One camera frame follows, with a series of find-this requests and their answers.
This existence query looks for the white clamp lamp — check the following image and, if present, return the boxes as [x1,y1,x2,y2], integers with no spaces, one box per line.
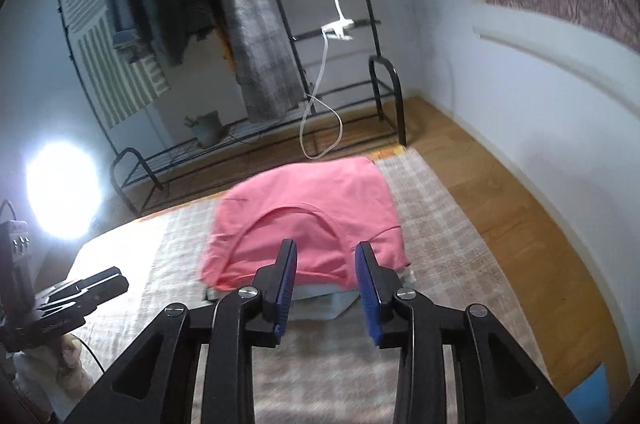
[272,0,357,161]

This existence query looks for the person's left forearm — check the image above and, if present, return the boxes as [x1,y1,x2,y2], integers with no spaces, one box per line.
[12,348,68,423]

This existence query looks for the beige plaid blanket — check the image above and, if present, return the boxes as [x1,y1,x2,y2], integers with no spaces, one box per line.
[50,149,557,424]

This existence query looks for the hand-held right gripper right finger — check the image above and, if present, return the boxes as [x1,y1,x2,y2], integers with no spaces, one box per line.
[353,241,581,424]

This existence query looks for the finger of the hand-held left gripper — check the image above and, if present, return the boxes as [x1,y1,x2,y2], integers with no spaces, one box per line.
[32,299,90,336]
[42,267,130,306]

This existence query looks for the pink shirt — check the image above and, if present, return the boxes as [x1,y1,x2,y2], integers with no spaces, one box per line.
[200,155,412,291]

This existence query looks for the black metal clothes rack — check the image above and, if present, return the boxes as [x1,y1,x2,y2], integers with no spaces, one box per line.
[55,0,408,216]

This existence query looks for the person's left hand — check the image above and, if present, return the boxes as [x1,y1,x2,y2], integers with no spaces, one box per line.
[50,335,94,393]

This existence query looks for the black cable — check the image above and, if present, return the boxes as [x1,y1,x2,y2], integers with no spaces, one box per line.
[75,335,109,378]

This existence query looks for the hanging clothes on rack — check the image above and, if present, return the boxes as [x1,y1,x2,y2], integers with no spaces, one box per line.
[204,0,307,123]

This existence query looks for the stack of folded grey clothes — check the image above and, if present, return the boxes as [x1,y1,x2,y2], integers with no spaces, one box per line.
[205,267,417,323]

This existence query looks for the ring light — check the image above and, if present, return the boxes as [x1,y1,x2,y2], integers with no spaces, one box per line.
[25,141,104,241]

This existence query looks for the potted plant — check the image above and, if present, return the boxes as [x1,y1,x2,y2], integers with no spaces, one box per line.
[184,110,227,149]

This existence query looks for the green white striped cloth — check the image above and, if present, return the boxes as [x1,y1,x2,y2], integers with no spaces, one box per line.
[57,0,172,130]

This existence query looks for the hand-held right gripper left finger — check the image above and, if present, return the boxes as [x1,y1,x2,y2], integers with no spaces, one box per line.
[62,239,298,424]

